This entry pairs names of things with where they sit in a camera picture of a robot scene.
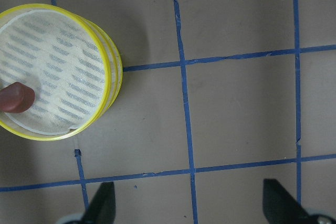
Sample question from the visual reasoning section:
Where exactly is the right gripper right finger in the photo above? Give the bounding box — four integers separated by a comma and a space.
262, 179, 335, 224

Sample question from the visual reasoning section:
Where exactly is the brown bun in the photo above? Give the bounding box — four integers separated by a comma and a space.
1, 82, 35, 113

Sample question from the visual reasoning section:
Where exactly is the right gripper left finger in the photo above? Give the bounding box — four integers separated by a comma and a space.
79, 182, 116, 223

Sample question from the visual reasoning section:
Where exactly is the yellow steamer basket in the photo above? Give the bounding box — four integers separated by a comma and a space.
1, 4, 112, 141

